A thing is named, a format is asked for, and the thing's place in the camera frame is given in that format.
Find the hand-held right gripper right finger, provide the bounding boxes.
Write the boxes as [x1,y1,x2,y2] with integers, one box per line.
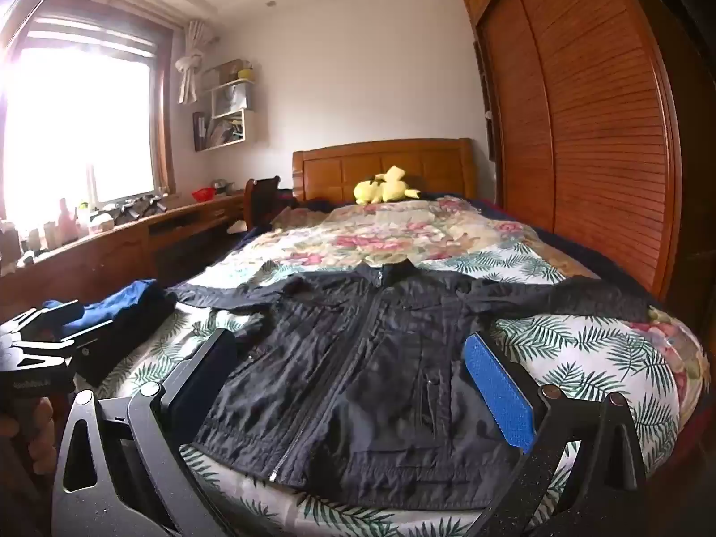
[463,332,650,537]

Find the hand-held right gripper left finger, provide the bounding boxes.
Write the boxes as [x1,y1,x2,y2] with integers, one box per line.
[51,329,239,537]

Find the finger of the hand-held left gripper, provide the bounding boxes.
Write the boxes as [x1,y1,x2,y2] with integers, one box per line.
[22,320,118,360]
[0,300,85,337]

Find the black zip jacket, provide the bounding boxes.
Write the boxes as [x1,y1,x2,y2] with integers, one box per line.
[168,262,666,496]

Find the person's left hand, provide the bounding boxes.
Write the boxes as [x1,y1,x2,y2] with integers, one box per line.
[0,397,58,462]

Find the dark folded garment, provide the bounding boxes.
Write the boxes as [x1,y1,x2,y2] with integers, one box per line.
[72,291,179,387]

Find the wooden desk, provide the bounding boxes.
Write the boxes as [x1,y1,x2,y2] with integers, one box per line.
[0,190,247,320]

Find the row of bottles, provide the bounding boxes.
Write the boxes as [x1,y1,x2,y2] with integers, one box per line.
[0,196,115,269]

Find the leaf print bed sheet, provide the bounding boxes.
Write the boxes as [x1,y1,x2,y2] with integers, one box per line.
[92,251,680,537]

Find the black desk gadgets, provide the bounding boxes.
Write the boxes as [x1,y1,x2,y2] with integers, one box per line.
[112,193,169,220]

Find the floral blanket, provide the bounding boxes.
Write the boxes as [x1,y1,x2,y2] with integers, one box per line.
[235,196,704,454]

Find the wooden chair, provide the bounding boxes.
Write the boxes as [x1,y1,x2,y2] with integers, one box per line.
[243,176,297,230]

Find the yellow plush toy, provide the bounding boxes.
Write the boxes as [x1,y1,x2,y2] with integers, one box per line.
[354,166,422,205]

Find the wooden bed headboard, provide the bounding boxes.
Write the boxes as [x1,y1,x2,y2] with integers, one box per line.
[292,137,476,205]

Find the tied white curtain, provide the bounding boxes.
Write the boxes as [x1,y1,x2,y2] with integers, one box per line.
[175,19,216,104]

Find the wooden slatted wardrobe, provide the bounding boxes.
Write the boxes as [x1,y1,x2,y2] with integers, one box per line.
[463,0,716,314]

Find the window with wooden frame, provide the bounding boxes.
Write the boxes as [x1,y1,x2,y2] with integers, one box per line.
[0,8,175,219]

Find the white wall shelf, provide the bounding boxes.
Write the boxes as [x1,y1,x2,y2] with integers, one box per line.
[193,59,258,152]

